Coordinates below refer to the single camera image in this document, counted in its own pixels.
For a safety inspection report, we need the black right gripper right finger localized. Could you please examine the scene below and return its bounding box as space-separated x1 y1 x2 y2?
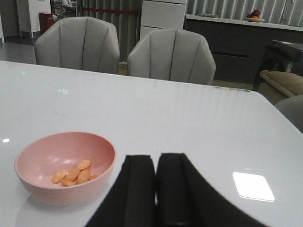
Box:
156 153 263 227

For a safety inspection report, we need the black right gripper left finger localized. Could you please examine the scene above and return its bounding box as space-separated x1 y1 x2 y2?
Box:
86 155 155 227

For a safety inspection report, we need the orange ham slice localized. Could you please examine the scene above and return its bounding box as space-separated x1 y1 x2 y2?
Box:
76 168 91 184
77 159 91 170
52 169 67 184
89 175 98 181
61 180 76 187
64 168 80 182

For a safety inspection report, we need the grey chair at table side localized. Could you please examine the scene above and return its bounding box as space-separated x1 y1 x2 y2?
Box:
275 95 303 132

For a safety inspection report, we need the grey upholstered chair right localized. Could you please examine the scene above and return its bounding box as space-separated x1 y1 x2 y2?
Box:
127 28 216 85

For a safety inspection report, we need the grey upholstered chair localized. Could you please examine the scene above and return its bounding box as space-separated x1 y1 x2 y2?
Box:
34 17 120 74
127 28 216 85

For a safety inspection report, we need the dark counter with white top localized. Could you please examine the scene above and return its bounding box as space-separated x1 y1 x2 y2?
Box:
184 15 303 84

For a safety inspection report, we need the grey upholstered chair left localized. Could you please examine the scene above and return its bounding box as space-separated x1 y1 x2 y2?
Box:
34 17 120 74

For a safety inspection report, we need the dark appliance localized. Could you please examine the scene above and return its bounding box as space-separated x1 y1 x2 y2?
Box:
253 40 303 91

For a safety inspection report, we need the white drawer cabinet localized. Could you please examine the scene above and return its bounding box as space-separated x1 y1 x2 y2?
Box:
140 0 187 39

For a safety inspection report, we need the red barrier belt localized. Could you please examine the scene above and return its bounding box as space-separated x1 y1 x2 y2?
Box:
82 7 138 15

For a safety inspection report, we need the fruit plate on counter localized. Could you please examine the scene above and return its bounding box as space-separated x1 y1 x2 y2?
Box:
245 9 265 22

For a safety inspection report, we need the red trash bin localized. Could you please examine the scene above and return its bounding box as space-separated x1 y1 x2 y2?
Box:
39 12 54 35

